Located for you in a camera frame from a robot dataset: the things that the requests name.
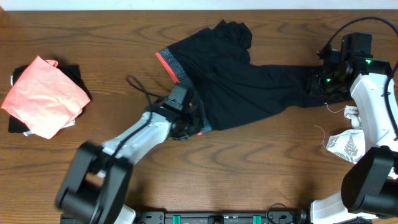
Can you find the black leggings with red waistband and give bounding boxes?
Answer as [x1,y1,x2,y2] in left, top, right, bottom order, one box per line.
[156,21,345,131]

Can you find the white fern print cloth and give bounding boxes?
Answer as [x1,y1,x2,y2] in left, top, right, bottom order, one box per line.
[313,102,398,180]

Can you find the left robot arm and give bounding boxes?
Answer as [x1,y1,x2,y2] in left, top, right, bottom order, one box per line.
[55,98,204,223]

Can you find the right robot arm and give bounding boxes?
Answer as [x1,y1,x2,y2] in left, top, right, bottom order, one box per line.
[295,32,397,223]

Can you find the pink folded cloth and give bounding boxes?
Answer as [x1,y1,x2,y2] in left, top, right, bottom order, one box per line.
[1,57,90,139]

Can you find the black folded garment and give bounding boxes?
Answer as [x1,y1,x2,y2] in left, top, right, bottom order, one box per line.
[8,65,93,133]

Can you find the left black cable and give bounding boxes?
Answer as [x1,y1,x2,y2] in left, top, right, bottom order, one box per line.
[105,74,169,175]

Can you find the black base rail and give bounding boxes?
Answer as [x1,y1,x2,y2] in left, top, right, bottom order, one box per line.
[60,210,312,224]

